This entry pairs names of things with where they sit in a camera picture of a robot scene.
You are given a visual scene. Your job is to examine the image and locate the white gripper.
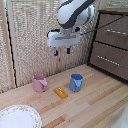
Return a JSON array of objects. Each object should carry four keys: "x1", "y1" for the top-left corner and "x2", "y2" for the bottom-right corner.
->
[{"x1": 46, "y1": 29, "x2": 82, "y2": 57}]

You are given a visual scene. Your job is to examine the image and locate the dark brown drawer cabinet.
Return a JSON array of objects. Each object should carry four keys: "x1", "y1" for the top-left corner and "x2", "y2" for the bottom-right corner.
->
[{"x1": 87, "y1": 9, "x2": 128, "y2": 82}]

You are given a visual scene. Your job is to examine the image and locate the woven bamboo screen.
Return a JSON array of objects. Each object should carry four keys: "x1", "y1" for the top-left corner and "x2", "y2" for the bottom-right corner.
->
[{"x1": 0, "y1": 0, "x2": 128, "y2": 92}]

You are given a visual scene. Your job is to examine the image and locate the blue mug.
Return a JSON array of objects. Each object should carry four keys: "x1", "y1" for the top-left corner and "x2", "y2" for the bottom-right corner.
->
[{"x1": 69, "y1": 73, "x2": 84, "y2": 93}]

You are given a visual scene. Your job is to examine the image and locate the pink mug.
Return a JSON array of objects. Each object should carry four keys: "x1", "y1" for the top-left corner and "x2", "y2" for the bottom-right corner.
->
[{"x1": 32, "y1": 73, "x2": 48, "y2": 93}]

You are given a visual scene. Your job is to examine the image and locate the orange rectangular block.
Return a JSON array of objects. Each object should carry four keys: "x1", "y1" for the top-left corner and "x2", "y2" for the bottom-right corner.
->
[{"x1": 54, "y1": 87, "x2": 69, "y2": 99}]

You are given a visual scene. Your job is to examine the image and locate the white floral rimmed plate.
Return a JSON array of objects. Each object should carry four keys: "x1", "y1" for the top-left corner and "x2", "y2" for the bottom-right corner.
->
[{"x1": 0, "y1": 104, "x2": 43, "y2": 128}]

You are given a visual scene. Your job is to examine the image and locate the grey rounded object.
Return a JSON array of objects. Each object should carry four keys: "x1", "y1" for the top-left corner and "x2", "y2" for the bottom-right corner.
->
[{"x1": 111, "y1": 105, "x2": 128, "y2": 128}]

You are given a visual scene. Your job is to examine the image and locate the silver drawer handle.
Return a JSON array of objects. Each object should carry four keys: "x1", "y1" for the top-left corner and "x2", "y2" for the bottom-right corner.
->
[
  {"x1": 97, "y1": 55, "x2": 122, "y2": 67},
  {"x1": 105, "y1": 28, "x2": 128, "y2": 37}
]

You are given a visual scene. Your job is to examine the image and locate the black cable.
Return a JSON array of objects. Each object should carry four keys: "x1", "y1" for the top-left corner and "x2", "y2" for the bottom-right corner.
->
[{"x1": 79, "y1": 15, "x2": 128, "y2": 36}]

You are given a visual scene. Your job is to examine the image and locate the wooden screen post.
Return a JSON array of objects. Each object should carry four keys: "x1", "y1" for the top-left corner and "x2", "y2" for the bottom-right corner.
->
[{"x1": 0, "y1": 0, "x2": 17, "y2": 90}]

